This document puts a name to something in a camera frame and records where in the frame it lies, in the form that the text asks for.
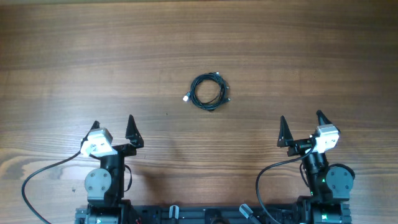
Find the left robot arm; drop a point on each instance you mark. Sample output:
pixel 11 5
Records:
pixel 105 185

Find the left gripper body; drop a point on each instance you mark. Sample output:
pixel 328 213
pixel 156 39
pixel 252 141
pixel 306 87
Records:
pixel 125 150

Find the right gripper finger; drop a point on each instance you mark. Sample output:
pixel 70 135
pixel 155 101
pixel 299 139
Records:
pixel 322 119
pixel 285 138

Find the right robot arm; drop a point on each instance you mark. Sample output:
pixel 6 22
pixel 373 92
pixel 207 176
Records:
pixel 329 185

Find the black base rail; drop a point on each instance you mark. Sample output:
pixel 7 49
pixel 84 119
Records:
pixel 276 213

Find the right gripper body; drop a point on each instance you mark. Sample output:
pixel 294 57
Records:
pixel 301 145

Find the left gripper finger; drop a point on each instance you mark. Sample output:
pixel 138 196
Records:
pixel 95 125
pixel 133 134

